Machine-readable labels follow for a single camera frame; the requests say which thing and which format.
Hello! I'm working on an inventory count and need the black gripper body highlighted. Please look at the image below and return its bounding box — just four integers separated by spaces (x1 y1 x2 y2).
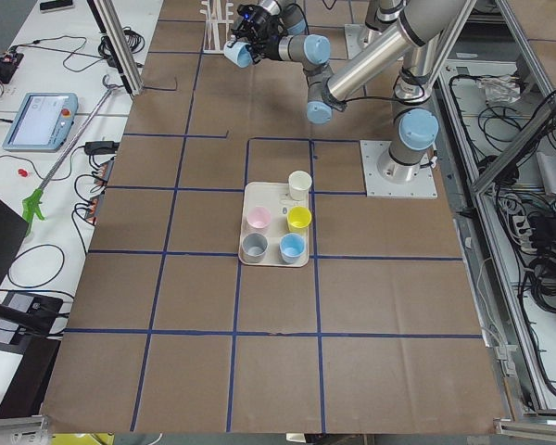
234 4 283 58

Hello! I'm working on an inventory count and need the light blue cup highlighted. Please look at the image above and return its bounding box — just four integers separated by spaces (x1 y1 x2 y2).
223 41 253 69

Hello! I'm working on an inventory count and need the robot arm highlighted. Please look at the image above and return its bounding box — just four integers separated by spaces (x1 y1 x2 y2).
307 1 474 184
223 1 331 70

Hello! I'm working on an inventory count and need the white cup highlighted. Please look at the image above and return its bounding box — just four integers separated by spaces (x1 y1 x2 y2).
288 171 312 201

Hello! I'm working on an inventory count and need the pink cup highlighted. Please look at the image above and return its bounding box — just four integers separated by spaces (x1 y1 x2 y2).
246 206 272 232

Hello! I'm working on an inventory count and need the yellow cup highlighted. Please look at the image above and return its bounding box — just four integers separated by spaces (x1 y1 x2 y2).
286 206 312 235

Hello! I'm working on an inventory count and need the grey cup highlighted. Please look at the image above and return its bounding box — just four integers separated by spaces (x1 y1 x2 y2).
241 233 268 264

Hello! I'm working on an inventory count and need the blue teach pendant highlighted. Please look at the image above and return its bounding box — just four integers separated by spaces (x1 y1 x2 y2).
3 93 78 153

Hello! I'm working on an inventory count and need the white wire cup rack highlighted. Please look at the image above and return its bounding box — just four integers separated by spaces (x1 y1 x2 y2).
199 0 234 54

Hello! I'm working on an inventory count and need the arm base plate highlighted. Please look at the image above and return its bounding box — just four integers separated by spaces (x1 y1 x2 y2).
345 24 379 59
360 140 437 199

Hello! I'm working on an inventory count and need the aluminium frame post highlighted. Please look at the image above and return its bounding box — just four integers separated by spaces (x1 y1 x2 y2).
87 0 144 96

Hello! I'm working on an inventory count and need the green handled reacher grabber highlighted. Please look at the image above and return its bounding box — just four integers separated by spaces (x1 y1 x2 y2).
22 74 121 235

